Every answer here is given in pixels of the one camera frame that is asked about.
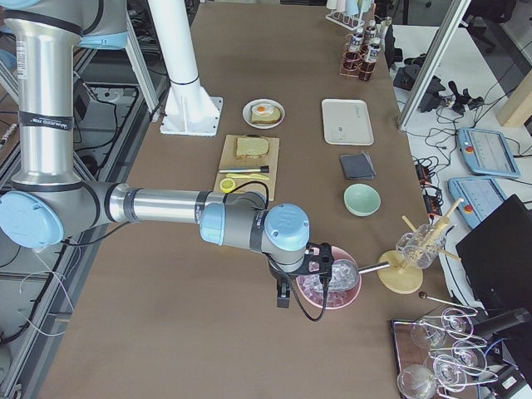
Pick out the green bowl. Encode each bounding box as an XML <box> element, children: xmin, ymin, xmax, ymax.
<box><xmin>343</xmin><ymin>184</ymin><xmax>382</xmax><ymax>217</ymax></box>

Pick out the wine glass rack tray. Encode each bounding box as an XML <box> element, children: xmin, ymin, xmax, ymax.
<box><xmin>391</xmin><ymin>318</ymin><xmax>498</xmax><ymax>398</ymax></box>

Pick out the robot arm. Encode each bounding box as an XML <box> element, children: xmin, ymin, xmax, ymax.
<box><xmin>1</xmin><ymin>1</ymin><xmax>312</xmax><ymax>307</ymax></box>

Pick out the tea bottle one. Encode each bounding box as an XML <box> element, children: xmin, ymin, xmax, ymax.
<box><xmin>346</xmin><ymin>27</ymin><xmax>364</xmax><ymax>62</ymax></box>

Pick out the tea bottle two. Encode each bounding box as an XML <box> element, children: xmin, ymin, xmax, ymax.
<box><xmin>362</xmin><ymin>20</ymin><xmax>377</xmax><ymax>45</ymax></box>

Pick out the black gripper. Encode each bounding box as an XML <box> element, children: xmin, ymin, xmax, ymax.
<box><xmin>268</xmin><ymin>255</ymin><xmax>308</xmax><ymax>308</ymax></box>

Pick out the wine glass four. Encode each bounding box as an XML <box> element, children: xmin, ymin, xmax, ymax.
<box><xmin>397</xmin><ymin>364</ymin><xmax>437</xmax><ymax>399</ymax></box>

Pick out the wine glass one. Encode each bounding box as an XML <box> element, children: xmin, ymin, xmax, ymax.
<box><xmin>411</xmin><ymin>320</ymin><xmax>446</xmax><ymax>349</ymax></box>

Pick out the wooden cutting board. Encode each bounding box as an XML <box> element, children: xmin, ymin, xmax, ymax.
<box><xmin>213</xmin><ymin>135</ymin><xmax>280</xmax><ymax>201</ymax></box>

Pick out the cream rabbit tray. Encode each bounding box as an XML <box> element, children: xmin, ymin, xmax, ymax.
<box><xmin>321</xmin><ymin>99</ymin><xmax>374</xmax><ymax>146</ymax></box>

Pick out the glass mug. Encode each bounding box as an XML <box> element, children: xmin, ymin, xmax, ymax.
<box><xmin>396</xmin><ymin>224</ymin><xmax>449</xmax><ymax>269</ymax></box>

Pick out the wine glass two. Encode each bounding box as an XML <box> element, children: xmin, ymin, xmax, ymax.
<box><xmin>441</xmin><ymin>308</ymin><xmax>477</xmax><ymax>340</ymax></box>

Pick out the blue teach pendant near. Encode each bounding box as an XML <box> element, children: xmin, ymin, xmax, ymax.
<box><xmin>447</xmin><ymin>176</ymin><xmax>507</xmax><ymax>229</ymax></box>

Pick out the yellow plastic knife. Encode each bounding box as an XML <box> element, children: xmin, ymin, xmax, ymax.
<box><xmin>225</xmin><ymin>173</ymin><xmax>270</xmax><ymax>180</ymax></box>

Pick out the wine glass three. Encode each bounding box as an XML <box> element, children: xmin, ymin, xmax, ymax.
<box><xmin>429</xmin><ymin>341</ymin><xmax>487</xmax><ymax>392</ymax></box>

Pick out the white wire cup rack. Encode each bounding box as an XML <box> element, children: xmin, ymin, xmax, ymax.
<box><xmin>325</xmin><ymin>0</ymin><xmax>374</xmax><ymax>31</ymax></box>

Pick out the blue teach pendant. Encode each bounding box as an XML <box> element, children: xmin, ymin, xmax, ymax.
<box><xmin>447</xmin><ymin>176</ymin><xmax>507</xmax><ymax>229</ymax></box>
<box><xmin>457</xmin><ymin>128</ymin><xmax>521</xmax><ymax>178</ymax></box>

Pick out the copper wire bottle rack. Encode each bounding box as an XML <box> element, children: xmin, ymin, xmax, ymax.
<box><xmin>339</xmin><ymin>33</ymin><xmax>368</xmax><ymax>77</ymax></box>

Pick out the aluminium frame post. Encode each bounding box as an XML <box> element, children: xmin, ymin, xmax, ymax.
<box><xmin>397</xmin><ymin>0</ymin><xmax>470</xmax><ymax>132</ymax></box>

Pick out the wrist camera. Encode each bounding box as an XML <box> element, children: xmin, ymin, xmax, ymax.
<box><xmin>298</xmin><ymin>242</ymin><xmax>334</xmax><ymax>278</ymax></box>

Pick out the folded grey cloth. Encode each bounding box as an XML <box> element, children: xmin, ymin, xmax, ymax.
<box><xmin>339</xmin><ymin>151</ymin><xmax>377</xmax><ymax>180</ymax></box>

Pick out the black laptop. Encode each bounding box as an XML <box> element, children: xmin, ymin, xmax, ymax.
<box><xmin>456</xmin><ymin>195</ymin><xmax>531</xmax><ymax>310</ymax></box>

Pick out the blue teach pendant far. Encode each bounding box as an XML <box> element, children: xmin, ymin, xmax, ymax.
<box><xmin>457</xmin><ymin>128</ymin><xmax>521</xmax><ymax>178</ymax></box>

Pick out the pink ice bowl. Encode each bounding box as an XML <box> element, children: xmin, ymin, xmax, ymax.
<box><xmin>296</xmin><ymin>246</ymin><xmax>362</xmax><ymax>310</ymax></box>

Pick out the tea bottle three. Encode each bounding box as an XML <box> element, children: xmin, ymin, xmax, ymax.
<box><xmin>358</xmin><ymin>38</ymin><xmax>381</xmax><ymax>81</ymax></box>

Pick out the fried egg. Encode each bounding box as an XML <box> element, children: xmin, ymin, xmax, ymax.
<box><xmin>251</xmin><ymin>102</ymin><xmax>274</xmax><ymax>117</ymax></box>

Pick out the metal ice scoop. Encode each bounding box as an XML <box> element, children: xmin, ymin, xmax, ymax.
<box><xmin>328</xmin><ymin>259</ymin><xmax>391</xmax><ymax>293</ymax></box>

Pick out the half lemon slice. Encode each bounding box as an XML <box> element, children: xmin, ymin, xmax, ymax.
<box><xmin>219</xmin><ymin>177</ymin><xmax>236</xmax><ymax>194</ymax></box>

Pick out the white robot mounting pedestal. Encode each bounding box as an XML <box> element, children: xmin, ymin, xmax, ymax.
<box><xmin>149</xmin><ymin>0</ymin><xmax>223</xmax><ymax>137</ymax></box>

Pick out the bread slice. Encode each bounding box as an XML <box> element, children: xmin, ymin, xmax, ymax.
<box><xmin>235</xmin><ymin>136</ymin><xmax>269</xmax><ymax>159</ymax></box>
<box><xmin>250</xmin><ymin>105</ymin><xmax>282</xmax><ymax>125</ymax></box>

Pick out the metal cylinder with black cap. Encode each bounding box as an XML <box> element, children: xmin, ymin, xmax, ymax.
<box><xmin>218</xmin><ymin>165</ymin><xmax>270</xmax><ymax>174</ymax></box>

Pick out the wooden mug tree stand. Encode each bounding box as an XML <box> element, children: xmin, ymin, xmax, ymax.
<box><xmin>377</xmin><ymin>197</ymin><xmax>464</xmax><ymax>294</ymax></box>

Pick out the white round plate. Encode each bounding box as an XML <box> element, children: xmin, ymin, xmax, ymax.
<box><xmin>242</xmin><ymin>99</ymin><xmax>285</xmax><ymax>129</ymax></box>

